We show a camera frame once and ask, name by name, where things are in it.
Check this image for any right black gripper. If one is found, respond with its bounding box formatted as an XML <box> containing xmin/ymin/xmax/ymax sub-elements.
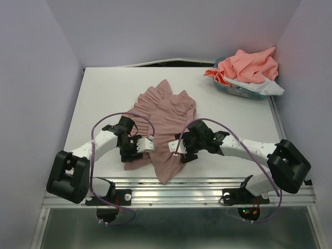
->
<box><xmin>174</xmin><ymin>131</ymin><xmax>205</xmax><ymax>163</ymax></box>

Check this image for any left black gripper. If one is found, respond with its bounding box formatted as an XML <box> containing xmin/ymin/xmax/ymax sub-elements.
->
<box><xmin>118</xmin><ymin>135</ymin><xmax>143</xmax><ymax>163</ymax></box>

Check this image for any dusty pink skirt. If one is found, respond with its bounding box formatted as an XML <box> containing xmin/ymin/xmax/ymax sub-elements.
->
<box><xmin>124</xmin><ymin>80</ymin><xmax>196</xmax><ymax>184</ymax></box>

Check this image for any white light blue cloth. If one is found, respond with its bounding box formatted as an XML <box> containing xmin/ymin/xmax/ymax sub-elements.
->
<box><xmin>223</xmin><ymin>76</ymin><xmax>284</xmax><ymax>95</ymax></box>

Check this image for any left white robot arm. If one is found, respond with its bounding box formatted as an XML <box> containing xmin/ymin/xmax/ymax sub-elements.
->
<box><xmin>46</xmin><ymin>116</ymin><xmax>143</xmax><ymax>204</ymax></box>

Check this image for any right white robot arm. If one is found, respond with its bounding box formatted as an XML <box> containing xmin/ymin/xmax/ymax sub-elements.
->
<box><xmin>169</xmin><ymin>119</ymin><xmax>311</xmax><ymax>205</ymax></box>

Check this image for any light blue patterned bin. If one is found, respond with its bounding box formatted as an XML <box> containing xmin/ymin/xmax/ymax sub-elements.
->
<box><xmin>214</xmin><ymin>57</ymin><xmax>267</xmax><ymax>101</ymax></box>

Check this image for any coral orange skirt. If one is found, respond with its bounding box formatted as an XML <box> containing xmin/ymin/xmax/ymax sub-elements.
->
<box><xmin>204</xmin><ymin>47</ymin><xmax>279</xmax><ymax>86</ymax></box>

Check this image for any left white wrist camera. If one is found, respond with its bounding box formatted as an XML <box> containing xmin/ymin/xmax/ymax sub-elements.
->
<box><xmin>136</xmin><ymin>137</ymin><xmax>155</xmax><ymax>153</ymax></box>

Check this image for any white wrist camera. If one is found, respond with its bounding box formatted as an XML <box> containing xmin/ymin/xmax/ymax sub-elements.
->
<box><xmin>168</xmin><ymin>140</ymin><xmax>187</xmax><ymax>155</ymax></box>
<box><xmin>136</xmin><ymin>137</ymin><xmax>155</xmax><ymax>153</ymax></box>

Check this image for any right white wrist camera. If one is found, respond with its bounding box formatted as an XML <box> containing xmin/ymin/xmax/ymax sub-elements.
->
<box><xmin>168</xmin><ymin>140</ymin><xmax>187</xmax><ymax>155</ymax></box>

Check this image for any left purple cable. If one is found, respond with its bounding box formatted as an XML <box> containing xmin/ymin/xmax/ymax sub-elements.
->
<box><xmin>89</xmin><ymin>112</ymin><xmax>156</xmax><ymax>226</ymax></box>

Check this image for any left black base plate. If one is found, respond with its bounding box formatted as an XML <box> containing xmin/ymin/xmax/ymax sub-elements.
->
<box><xmin>85</xmin><ymin>177</ymin><xmax>136</xmax><ymax>226</ymax></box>

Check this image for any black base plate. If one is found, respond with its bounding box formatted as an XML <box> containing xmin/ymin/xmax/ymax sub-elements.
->
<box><xmin>219</xmin><ymin>188</ymin><xmax>270</xmax><ymax>222</ymax></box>
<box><xmin>85</xmin><ymin>177</ymin><xmax>136</xmax><ymax>226</ymax></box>

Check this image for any aluminium rail frame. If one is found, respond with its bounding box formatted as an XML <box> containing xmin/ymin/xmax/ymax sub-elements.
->
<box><xmin>32</xmin><ymin>167</ymin><xmax>328</xmax><ymax>248</ymax></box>

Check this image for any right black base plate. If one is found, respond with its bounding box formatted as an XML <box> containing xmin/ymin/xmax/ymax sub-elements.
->
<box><xmin>219</xmin><ymin>188</ymin><xmax>270</xmax><ymax>222</ymax></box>

